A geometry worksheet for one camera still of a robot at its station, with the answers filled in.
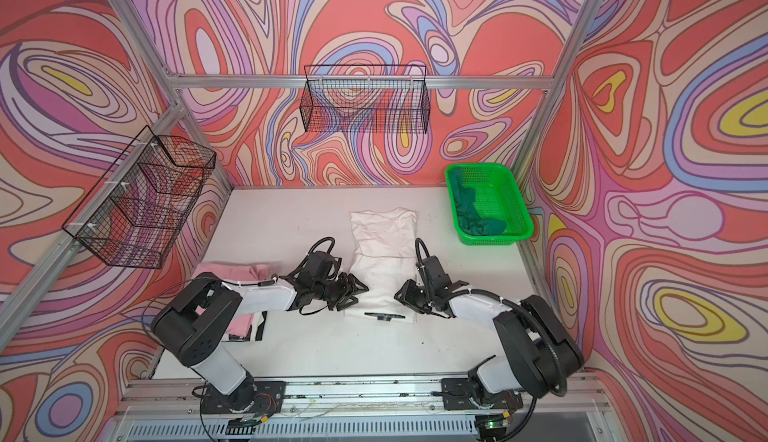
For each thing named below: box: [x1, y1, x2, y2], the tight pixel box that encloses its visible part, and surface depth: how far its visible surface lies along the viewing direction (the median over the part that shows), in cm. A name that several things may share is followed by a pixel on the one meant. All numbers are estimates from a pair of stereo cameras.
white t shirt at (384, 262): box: [344, 208, 417, 323], surface depth 98 cm
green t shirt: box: [450, 167, 507, 236], surface depth 101 cm
